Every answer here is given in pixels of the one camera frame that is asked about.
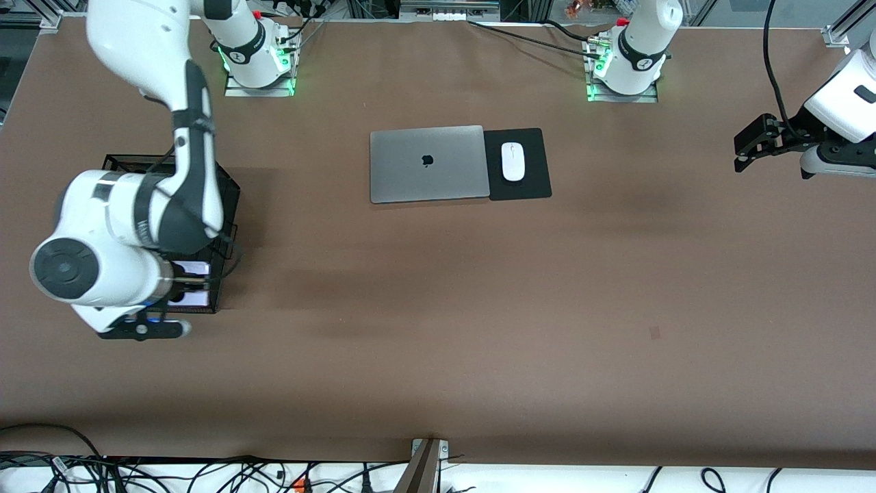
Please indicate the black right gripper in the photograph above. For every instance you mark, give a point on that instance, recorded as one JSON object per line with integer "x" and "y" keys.
{"x": 179, "y": 285}

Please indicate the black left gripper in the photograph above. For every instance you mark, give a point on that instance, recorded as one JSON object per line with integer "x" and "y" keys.
{"x": 798, "y": 131}

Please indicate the lavender flip phone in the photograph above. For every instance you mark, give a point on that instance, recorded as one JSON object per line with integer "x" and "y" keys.
{"x": 195, "y": 268}

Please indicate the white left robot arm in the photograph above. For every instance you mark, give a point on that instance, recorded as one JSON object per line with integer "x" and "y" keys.
{"x": 643, "y": 41}

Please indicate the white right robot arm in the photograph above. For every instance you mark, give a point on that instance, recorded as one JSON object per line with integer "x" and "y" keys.
{"x": 137, "y": 55}

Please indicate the black mouse pad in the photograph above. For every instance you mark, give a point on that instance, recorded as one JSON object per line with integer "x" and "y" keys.
{"x": 537, "y": 185}

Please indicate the silver closed laptop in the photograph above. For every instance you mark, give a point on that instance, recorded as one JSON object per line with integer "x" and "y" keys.
{"x": 410, "y": 171}

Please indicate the white computer mouse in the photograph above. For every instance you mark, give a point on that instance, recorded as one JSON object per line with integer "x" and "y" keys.
{"x": 513, "y": 162}

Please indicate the white power strip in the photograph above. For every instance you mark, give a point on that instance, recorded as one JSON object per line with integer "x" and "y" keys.
{"x": 448, "y": 14}

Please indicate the aluminium frame profile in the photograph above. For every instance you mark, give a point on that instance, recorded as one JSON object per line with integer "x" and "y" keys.
{"x": 836, "y": 35}
{"x": 48, "y": 22}

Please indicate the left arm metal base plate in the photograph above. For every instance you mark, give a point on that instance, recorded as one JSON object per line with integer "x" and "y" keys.
{"x": 623, "y": 98}

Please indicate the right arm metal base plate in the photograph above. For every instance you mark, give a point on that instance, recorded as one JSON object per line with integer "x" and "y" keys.
{"x": 260, "y": 92}

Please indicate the aluminium camera mount post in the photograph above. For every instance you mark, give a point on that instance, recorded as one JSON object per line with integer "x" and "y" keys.
{"x": 421, "y": 472}

